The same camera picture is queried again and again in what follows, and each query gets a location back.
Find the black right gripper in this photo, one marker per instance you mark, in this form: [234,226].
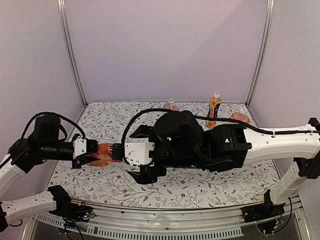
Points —
[146,174]

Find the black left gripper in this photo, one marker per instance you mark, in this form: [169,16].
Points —
[86,159]

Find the large orange-label plastic bottle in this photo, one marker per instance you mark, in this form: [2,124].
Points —
[171,105]

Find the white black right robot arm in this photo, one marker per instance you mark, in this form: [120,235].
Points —
[177,140]

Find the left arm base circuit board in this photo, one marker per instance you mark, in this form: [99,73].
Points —
[82,212]

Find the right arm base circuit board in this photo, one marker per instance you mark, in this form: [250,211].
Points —
[269,227]

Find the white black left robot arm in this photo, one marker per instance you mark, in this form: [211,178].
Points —
[46,136]

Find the slim orange drink bottle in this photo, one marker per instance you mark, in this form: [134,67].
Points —
[214,105]

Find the floral patterned table mat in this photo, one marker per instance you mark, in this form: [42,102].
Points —
[178,189]

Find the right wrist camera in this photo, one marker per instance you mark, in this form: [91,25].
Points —
[135,153]

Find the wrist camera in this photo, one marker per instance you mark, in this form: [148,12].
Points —
[79,147]
[135,153]

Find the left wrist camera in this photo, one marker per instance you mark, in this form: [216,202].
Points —
[79,147]

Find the white perforated cable tray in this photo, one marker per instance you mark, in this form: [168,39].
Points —
[135,224]

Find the aluminium front rail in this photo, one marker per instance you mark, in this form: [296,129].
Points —
[295,226]

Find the left aluminium frame post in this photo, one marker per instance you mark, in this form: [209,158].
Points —
[61,4]

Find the aluminium frame post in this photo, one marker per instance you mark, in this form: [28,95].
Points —
[262,51]
[61,4]

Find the right aluminium frame post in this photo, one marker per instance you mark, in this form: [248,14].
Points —
[262,51]

